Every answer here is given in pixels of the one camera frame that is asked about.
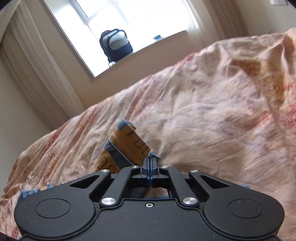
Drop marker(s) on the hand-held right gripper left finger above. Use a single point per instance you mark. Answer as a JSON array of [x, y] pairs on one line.
[[146, 167]]

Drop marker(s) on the pink floral blanket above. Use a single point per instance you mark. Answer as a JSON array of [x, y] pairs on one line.
[[208, 104]]

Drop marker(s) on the small blue box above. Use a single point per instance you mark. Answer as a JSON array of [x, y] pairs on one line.
[[157, 37]]

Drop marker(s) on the dark blue backpack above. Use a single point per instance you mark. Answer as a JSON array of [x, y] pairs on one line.
[[116, 46]]

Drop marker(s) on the blue and orange printed pants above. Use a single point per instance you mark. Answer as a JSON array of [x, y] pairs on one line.
[[129, 143]]

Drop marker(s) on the beige curtain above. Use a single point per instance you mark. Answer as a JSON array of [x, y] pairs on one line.
[[30, 69], [222, 18]]

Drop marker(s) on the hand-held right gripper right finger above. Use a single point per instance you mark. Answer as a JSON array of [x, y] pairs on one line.
[[153, 167]]

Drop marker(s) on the window with white frame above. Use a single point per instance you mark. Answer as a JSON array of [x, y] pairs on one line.
[[138, 20]]

